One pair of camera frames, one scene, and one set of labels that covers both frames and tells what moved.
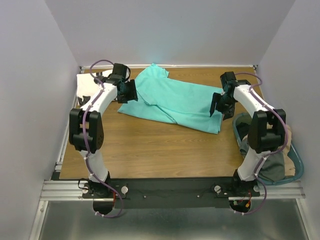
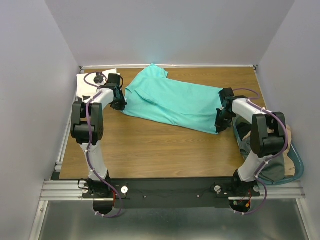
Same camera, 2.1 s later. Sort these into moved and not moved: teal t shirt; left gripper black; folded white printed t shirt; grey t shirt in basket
Moved: left gripper black
Not moved: grey t shirt in basket; teal t shirt; folded white printed t shirt
